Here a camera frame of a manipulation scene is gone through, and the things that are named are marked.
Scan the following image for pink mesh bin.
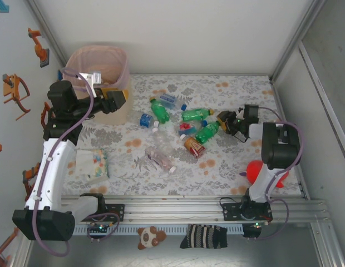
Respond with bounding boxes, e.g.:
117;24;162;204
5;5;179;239
62;45;132;126

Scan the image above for clear bottle red blue label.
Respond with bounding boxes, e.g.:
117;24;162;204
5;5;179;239
179;120;209;137

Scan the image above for floral tablecloth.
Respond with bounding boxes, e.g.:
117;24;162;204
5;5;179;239
48;73;304;197

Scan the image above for green bottle yellow cap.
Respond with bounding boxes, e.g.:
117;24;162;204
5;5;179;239
149;96;171;123
181;107;215;123
194;120;222;144

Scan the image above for orange claw wall sticker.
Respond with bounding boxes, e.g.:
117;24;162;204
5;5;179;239
2;73;31;121

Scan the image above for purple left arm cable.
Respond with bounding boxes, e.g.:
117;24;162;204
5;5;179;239
32;67;117;257

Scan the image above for tea bottle red yellow label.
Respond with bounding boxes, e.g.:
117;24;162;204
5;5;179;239
180;134;206;159

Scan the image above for brown white panda plush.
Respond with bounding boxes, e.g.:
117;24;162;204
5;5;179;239
136;225;167;250

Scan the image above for colourful dotted tissue pack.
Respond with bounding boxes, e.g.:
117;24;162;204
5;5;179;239
75;149;111;184

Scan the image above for black white striped sock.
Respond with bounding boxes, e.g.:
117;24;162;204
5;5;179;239
180;224;228;249

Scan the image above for aluminium frame side beam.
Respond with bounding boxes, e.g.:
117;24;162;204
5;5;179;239
299;38;345;145

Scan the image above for aluminium rail base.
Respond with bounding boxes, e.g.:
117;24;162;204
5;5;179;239
21;194;332;225

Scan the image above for red plush toy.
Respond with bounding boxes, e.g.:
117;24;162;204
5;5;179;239
239;160;290;189

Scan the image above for slim clear bottle blue cap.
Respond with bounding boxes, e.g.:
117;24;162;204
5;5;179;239
158;93;188;111

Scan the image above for clear bottle wide blue label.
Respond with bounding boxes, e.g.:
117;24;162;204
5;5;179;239
138;112;160;128

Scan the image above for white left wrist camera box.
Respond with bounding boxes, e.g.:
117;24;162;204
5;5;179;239
77;71;102;88

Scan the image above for small black controller board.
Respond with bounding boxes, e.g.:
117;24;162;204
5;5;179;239
243;221;264;239
87;221;117;235

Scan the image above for white slotted cable duct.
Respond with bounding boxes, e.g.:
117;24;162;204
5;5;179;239
73;224;244;236

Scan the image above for pinkish clear bottle white cap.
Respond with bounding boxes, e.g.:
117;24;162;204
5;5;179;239
144;146;178;174

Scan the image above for aluminium frame post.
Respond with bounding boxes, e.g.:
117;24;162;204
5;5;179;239
268;0;328;84
27;0;68;77

